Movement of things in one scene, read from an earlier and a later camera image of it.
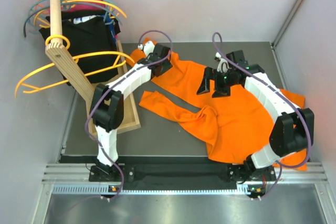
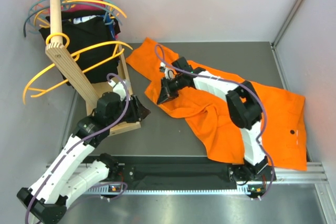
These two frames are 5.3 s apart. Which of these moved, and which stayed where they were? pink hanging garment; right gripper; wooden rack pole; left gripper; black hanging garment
Moved: right gripper; left gripper
Stayed: black hanging garment; wooden rack pole; pink hanging garment
